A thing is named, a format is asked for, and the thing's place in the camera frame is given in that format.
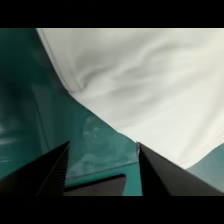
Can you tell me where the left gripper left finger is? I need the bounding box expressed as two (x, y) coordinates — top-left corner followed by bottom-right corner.
(0, 140), (71, 197)

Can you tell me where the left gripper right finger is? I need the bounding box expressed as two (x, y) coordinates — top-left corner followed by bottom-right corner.
(136, 141), (224, 197)

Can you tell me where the white shirt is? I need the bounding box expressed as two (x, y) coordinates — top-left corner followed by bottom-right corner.
(35, 27), (224, 170)

